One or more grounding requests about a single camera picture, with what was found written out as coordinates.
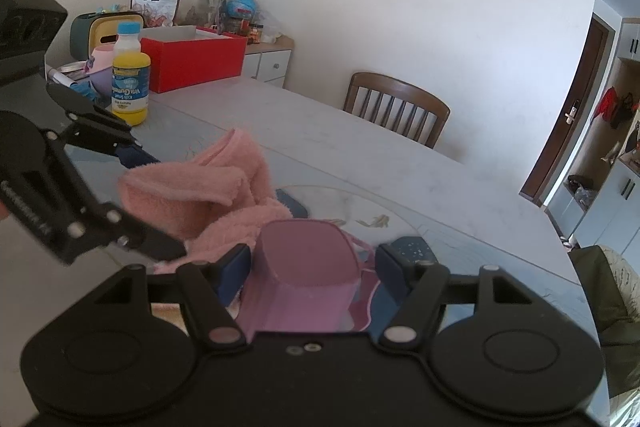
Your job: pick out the white low cabinet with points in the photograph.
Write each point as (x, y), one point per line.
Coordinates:
(268, 62)

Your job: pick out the purple pink cup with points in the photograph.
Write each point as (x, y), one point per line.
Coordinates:
(99, 68)

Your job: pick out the yellow bottle blue cap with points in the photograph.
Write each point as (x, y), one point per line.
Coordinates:
(130, 75)

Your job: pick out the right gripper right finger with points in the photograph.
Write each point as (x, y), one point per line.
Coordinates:
(417, 288)

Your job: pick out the pink fluffy garment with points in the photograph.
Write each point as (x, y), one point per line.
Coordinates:
(219, 199)

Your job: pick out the brown wooden door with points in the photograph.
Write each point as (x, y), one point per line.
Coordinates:
(572, 108)

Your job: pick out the red storage box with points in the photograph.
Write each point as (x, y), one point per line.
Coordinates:
(184, 56)

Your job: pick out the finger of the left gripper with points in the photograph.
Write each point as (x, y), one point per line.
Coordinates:
(95, 128)
(135, 231)

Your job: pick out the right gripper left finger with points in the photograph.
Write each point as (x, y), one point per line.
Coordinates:
(207, 289)

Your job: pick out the green yellow tissue box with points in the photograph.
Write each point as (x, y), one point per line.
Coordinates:
(92, 29)

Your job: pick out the olive green cushioned chair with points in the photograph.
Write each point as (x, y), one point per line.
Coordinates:
(612, 290)

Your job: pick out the red white printed bag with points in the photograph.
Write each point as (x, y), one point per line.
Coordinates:
(156, 13)

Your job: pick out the brown wooden chair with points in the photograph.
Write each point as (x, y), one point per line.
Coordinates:
(397, 106)

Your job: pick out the blue toy helmet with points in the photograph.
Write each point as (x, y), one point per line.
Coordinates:
(241, 9)

